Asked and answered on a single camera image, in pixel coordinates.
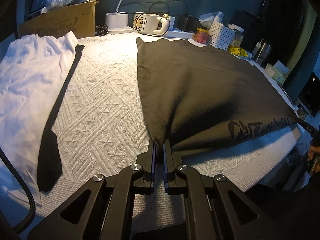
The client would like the glass jar with white lid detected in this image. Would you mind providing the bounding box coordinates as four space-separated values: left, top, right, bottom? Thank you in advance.
232 26 244 48

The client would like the white tissue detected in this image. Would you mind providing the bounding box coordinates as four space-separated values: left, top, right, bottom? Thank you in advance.
199 12 218 27

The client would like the black charger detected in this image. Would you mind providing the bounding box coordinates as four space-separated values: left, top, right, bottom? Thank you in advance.
186 16 201 30

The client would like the black charger cable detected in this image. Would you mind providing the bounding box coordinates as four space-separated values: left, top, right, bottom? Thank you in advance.
120 0 188 19

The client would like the white desk lamp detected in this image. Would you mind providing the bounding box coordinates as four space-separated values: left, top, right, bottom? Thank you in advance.
105 0 133 34

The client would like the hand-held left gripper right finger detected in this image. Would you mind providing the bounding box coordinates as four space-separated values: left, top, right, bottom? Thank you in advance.
163 140 290 240

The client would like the white textured table cover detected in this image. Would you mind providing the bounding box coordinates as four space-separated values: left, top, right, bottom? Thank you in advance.
0 32 304 230

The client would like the white perforated basket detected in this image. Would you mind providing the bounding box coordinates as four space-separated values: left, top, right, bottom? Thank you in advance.
208 22 235 49

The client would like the white shirt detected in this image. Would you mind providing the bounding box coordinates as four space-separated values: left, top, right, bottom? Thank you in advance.
0 31 79 205

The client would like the yellow snack packet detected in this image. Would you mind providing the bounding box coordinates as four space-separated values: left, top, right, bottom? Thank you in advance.
228 46 248 57

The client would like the red can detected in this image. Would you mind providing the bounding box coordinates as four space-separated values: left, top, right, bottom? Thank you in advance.
194 27 210 43

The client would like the steel tumbler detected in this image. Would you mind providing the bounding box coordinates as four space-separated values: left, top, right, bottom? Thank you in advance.
252 39 272 64

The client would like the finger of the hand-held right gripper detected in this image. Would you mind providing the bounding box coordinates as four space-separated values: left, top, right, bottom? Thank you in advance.
295 119 320 137

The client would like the white printed mug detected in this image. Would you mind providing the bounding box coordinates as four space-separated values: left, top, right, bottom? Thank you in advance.
132 12 175 36

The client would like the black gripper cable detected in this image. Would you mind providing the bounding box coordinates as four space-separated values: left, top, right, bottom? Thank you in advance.
0 145 37 233

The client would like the person's right hand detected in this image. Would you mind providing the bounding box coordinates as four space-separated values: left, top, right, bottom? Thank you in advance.
308 139 320 162

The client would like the black coiled cable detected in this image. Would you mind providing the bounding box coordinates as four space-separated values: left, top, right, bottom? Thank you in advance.
95 24 108 36

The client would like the green tissue pack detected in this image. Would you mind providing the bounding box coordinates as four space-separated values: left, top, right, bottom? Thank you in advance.
265 60 288 84

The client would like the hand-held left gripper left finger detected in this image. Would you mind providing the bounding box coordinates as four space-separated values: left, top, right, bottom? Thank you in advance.
27 140 158 240

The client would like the black necktie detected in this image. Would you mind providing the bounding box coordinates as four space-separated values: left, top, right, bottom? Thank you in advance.
37 44 85 192

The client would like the cardboard box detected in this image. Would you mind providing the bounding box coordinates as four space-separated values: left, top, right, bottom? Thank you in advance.
19 1 97 39

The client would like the brown t-shirt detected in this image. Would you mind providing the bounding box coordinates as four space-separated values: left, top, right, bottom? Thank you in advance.
136 37 300 157

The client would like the white power strip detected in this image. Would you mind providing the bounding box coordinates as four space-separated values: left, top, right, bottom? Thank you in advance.
165 29 198 40

